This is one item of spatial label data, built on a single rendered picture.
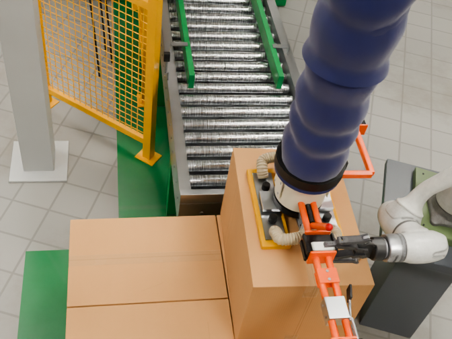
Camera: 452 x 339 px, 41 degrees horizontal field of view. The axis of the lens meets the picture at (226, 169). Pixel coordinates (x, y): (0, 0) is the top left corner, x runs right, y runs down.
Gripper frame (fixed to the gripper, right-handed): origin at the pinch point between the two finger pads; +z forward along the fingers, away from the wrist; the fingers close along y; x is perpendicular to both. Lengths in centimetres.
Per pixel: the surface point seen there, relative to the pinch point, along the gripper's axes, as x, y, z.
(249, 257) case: 6.9, 13.0, 19.1
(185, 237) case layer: 44, 53, 33
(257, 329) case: -4.0, 40.9, 13.1
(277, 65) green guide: 144, 42, -23
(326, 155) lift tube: 15.8, -25.4, 1.0
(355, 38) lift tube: 16, -67, 5
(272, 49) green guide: 158, 42, -23
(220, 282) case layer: 23, 53, 21
